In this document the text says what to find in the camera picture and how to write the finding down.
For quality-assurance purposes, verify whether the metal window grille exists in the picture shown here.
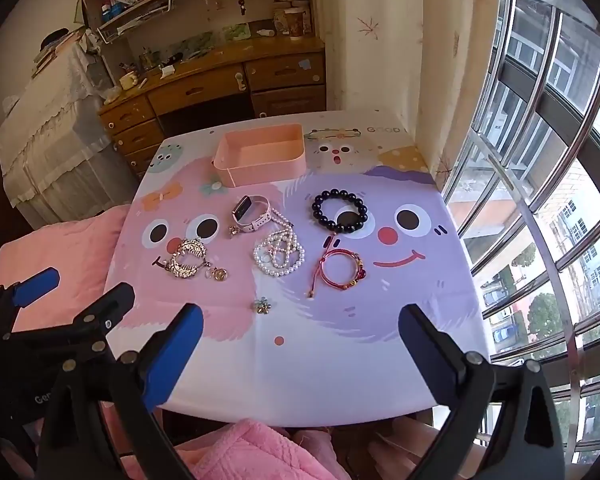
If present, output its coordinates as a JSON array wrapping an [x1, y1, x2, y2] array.
[[440, 0, 600, 466]]

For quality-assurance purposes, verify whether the pink band smart watch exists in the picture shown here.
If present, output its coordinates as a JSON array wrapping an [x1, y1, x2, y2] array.
[[229, 194, 273, 236]]

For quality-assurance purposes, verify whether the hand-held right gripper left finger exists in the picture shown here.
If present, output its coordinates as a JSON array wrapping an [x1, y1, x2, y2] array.
[[35, 302, 206, 480]]

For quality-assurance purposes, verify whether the gold rhinestone bracelet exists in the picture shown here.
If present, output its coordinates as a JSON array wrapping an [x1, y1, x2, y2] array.
[[152, 237, 213, 279]]

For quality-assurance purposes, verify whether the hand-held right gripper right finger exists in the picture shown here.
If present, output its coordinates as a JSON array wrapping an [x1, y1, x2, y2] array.
[[397, 304, 566, 480]]

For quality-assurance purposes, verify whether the white lace furniture cover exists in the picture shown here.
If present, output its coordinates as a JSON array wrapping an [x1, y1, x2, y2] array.
[[0, 42, 141, 231]]

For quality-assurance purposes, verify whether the pink plastic box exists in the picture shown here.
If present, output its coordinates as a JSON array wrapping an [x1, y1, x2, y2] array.
[[211, 123, 308, 188]]

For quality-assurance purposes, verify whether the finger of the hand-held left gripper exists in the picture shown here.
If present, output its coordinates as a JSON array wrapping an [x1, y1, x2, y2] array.
[[55, 282, 136, 357], [0, 267, 61, 322]]

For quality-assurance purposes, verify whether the white wire shelf basket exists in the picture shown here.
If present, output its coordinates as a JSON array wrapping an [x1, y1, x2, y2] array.
[[97, 0, 173, 43]]

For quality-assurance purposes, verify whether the red string bracelet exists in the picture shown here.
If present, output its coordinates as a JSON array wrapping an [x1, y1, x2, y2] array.
[[307, 237, 368, 300]]

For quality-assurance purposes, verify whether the pink quilted blanket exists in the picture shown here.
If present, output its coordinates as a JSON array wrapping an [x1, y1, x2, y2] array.
[[0, 205, 351, 480]]

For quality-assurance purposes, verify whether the patterned paper cup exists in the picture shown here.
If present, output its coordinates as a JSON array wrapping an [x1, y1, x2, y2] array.
[[282, 6, 306, 40]]

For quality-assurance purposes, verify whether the black bead bracelet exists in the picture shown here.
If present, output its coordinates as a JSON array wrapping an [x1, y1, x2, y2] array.
[[311, 187, 370, 234]]

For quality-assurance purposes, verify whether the white pearl necklace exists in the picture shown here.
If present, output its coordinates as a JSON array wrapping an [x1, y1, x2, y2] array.
[[252, 210, 306, 277]]

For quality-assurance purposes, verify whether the wooden desk with drawers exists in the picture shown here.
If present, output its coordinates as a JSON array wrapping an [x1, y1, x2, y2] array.
[[97, 35, 328, 176]]

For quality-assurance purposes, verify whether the wooden bookshelf hutch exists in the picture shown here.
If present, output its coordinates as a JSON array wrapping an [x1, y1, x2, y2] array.
[[75, 0, 316, 61]]

